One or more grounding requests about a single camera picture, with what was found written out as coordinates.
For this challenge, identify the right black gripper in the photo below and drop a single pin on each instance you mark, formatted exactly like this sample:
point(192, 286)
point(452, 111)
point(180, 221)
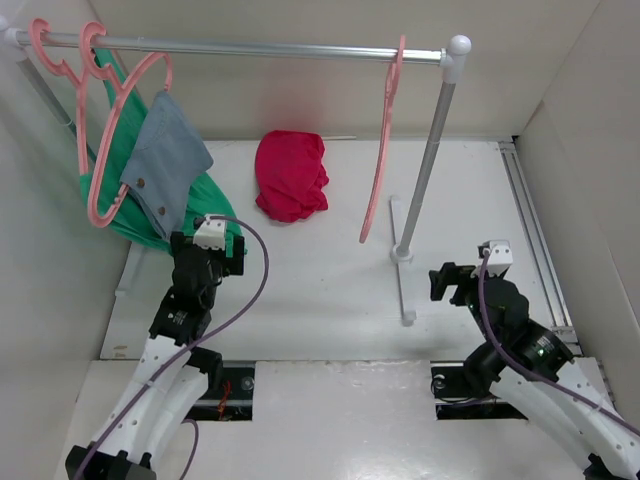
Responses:
point(450, 274)

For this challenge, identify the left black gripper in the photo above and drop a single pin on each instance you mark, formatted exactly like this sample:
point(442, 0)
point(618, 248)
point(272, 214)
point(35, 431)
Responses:
point(231, 265)

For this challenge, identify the red t shirt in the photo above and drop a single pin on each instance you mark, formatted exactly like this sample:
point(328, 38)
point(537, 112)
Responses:
point(290, 175)

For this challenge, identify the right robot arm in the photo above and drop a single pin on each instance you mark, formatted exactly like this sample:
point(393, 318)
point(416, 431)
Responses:
point(527, 366)

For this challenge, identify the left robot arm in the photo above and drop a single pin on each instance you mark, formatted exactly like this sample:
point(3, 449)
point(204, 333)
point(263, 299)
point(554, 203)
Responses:
point(172, 373)

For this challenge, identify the green t shirt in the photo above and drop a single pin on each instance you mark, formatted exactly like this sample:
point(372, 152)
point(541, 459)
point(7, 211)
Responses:
point(205, 196)

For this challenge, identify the pink hanger with clothes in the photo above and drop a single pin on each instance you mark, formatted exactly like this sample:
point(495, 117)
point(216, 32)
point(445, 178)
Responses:
point(122, 90)

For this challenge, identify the blue denim garment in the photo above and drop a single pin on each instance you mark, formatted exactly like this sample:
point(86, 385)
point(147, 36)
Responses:
point(167, 158)

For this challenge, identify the silver clothes rack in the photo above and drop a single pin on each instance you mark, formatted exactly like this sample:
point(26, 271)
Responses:
point(450, 59)

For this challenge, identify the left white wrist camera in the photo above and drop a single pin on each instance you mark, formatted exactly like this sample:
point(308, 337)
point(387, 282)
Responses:
point(210, 233)

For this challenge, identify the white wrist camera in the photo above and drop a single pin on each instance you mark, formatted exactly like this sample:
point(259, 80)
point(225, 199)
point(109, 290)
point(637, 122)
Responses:
point(498, 256)
point(210, 233)

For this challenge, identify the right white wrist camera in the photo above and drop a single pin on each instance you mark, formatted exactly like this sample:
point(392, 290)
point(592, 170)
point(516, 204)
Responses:
point(498, 256)

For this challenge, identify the aluminium rail right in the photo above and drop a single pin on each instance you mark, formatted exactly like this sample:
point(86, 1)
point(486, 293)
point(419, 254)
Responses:
point(560, 318)

